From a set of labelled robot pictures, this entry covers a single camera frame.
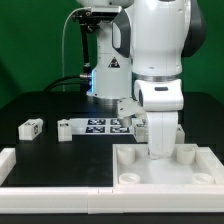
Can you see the white square tabletop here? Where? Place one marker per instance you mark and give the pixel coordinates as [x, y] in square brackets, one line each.
[189, 164]

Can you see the black camera on mount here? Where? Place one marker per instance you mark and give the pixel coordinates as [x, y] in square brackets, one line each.
[105, 11]

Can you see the white U-shaped obstacle fence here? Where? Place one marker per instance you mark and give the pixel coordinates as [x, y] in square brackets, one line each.
[114, 199]

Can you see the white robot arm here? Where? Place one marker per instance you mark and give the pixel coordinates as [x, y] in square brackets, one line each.
[140, 47]

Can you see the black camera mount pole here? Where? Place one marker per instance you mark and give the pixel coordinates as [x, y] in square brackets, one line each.
[86, 43]

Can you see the white marker base plate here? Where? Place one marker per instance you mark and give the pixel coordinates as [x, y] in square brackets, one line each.
[98, 126]

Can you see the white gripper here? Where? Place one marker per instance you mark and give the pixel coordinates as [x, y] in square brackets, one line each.
[162, 126]

